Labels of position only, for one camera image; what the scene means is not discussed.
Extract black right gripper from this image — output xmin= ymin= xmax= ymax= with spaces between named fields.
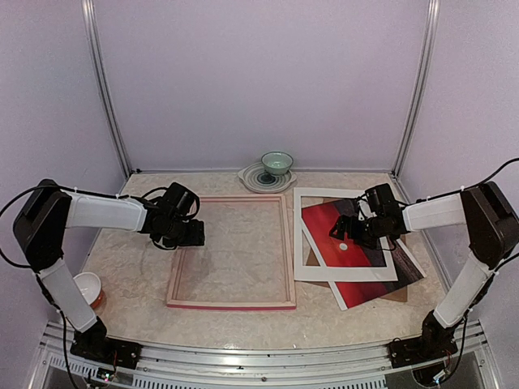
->
xmin=329 ymin=215 xmax=385 ymax=250

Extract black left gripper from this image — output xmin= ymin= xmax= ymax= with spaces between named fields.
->
xmin=157 ymin=217 xmax=204 ymax=247

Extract white photo mat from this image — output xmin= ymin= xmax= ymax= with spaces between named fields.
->
xmin=293 ymin=187 xmax=398 ymax=282

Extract wooden picture frame red edge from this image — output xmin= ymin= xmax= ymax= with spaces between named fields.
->
xmin=165 ymin=193 xmax=298 ymax=312

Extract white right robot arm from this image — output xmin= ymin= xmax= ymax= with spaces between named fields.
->
xmin=329 ymin=181 xmax=518 ymax=360

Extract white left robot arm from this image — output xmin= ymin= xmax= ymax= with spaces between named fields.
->
xmin=13 ymin=179 xmax=205 ymax=361

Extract red and dark photo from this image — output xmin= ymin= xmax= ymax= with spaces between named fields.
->
xmin=294 ymin=199 xmax=426 ymax=310

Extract green ceramic bowl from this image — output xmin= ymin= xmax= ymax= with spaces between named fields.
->
xmin=261 ymin=152 xmax=294 ymax=176

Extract brown backing board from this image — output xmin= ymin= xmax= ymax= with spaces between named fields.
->
xmin=302 ymin=198 xmax=422 ymax=308

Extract white plate green rings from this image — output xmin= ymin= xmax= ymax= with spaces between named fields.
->
xmin=237 ymin=161 xmax=299 ymax=195

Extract white bowl orange outside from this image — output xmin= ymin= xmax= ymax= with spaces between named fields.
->
xmin=74 ymin=271 xmax=105 ymax=309

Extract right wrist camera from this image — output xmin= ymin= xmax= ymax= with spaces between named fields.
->
xmin=357 ymin=195 xmax=374 ymax=220

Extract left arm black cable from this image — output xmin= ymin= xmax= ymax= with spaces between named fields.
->
xmin=0 ymin=184 xmax=171 ymax=268

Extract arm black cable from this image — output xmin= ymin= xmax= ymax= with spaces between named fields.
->
xmin=0 ymin=184 xmax=171 ymax=268
xmin=417 ymin=157 xmax=519 ymax=203

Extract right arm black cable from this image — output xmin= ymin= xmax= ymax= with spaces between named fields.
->
xmin=417 ymin=157 xmax=519 ymax=203

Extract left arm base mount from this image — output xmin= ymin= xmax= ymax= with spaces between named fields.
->
xmin=71 ymin=317 xmax=143 ymax=370

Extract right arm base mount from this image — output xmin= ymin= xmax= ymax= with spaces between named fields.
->
xmin=388 ymin=311 xmax=459 ymax=369

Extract right aluminium corner post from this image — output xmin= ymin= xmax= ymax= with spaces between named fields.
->
xmin=392 ymin=0 xmax=440 ymax=180

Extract aluminium corner post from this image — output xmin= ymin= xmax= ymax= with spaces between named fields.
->
xmin=81 ymin=0 xmax=132 ymax=178
xmin=392 ymin=0 xmax=440 ymax=180

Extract left aluminium corner post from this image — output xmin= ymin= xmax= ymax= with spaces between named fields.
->
xmin=81 ymin=0 xmax=132 ymax=178

